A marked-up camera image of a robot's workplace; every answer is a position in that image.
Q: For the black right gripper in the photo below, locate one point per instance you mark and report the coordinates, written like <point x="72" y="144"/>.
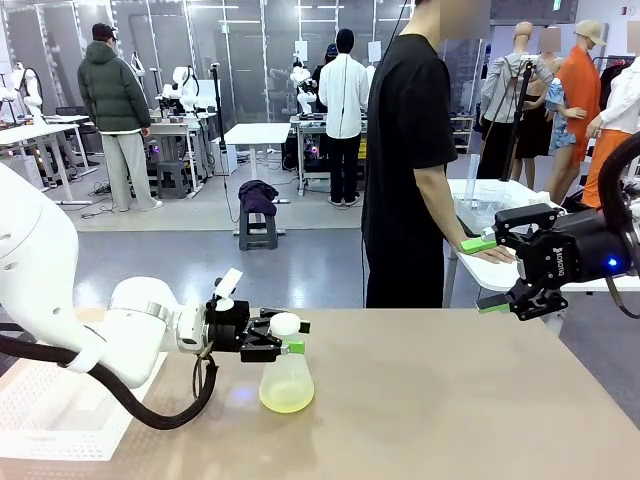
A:
<point x="580" y="250"/>

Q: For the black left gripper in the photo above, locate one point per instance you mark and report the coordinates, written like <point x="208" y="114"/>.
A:
<point x="227" y="327"/>

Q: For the white round flask cap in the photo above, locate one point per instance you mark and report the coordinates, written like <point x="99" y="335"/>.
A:
<point x="285" y="324"/>

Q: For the translucent plastic conical flask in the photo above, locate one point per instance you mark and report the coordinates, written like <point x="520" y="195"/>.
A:
<point x="287" y="390"/>

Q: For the clear plastic beaker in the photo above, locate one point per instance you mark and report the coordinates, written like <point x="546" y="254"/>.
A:
<point x="492" y="197"/>

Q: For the person's right forearm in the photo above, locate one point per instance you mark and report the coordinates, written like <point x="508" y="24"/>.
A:
<point x="445" y="210"/>

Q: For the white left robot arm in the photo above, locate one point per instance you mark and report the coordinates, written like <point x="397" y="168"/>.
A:
<point x="40" y="280"/>

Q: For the person's right hand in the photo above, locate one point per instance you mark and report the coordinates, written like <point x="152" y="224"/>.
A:
<point x="500" y="256"/>

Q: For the clear graduated cylinder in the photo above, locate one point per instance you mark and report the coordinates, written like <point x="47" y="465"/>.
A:
<point x="473" y="175"/>

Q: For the grey plastic step stool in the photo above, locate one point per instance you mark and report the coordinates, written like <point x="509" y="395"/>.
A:
<point x="257" y="235"/>
<point x="172" y="175"/>

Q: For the mannequin in black dress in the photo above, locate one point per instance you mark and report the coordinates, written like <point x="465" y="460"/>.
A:
<point x="535" y="130"/>

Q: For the mannequin in orange trousers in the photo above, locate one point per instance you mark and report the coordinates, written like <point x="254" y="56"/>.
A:
<point x="607" y="150"/>

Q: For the dark purple cloth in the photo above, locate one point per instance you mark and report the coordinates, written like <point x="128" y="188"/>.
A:
<point x="257" y="197"/>

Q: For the black tripod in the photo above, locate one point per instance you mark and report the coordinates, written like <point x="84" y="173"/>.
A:
<point x="520" y="105"/>

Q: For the person in black t-shirt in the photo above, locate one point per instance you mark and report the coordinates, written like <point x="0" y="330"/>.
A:
<point x="400" y="150"/>

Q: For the mannequin in grey shirt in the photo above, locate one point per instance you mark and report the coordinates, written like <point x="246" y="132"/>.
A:
<point x="502" y="85"/>

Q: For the mannequin in orange coat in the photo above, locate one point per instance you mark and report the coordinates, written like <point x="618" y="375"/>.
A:
<point x="580" y="90"/>

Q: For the small white desk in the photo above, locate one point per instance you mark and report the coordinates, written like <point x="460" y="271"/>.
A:
<point x="257" y="134"/>

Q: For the black pole stand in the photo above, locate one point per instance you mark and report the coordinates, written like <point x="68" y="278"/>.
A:
<point x="218" y="115"/>

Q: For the white perforated plastic basket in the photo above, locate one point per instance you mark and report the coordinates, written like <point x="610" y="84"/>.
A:
<point x="60" y="440"/>

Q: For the person in white shirt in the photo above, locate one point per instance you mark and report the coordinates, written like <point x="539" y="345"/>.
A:
<point x="342" y="100"/>

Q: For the white paper sheet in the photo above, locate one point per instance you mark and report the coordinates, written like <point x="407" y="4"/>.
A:
<point x="374" y="51"/>
<point x="301" y="50"/>

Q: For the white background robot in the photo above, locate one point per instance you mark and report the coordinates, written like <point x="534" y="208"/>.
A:
<point x="180" y="80"/>
<point x="300" y="75"/>
<point x="32" y="85"/>

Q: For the man in green puffer jacket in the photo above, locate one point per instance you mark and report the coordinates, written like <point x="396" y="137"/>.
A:
<point x="112" y="95"/>

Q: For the person in dark cap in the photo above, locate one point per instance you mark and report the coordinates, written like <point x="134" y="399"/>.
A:
<point x="331" y="50"/>

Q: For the long white desk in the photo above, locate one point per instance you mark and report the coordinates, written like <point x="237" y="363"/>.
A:
<point x="30" y="134"/>

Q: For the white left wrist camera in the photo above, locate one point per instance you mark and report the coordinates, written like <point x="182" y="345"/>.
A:
<point x="231" y="280"/>

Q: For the metal frame workbench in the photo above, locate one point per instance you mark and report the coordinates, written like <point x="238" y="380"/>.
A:
<point x="310" y="122"/>
<point x="170" y="129"/>

